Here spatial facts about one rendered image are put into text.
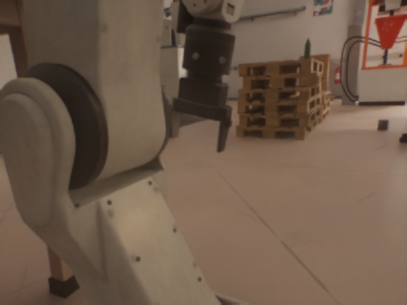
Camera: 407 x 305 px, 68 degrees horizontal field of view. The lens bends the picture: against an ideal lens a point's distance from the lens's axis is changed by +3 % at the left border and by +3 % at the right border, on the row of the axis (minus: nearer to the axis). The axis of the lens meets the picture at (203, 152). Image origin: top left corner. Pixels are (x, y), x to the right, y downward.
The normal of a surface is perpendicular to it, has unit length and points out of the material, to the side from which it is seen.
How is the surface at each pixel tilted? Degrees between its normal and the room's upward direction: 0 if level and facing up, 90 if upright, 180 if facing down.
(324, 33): 90
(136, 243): 60
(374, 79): 90
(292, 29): 90
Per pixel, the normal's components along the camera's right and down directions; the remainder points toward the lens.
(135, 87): 0.87, 0.01
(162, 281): 0.74, -0.42
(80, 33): -0.48, 0.22
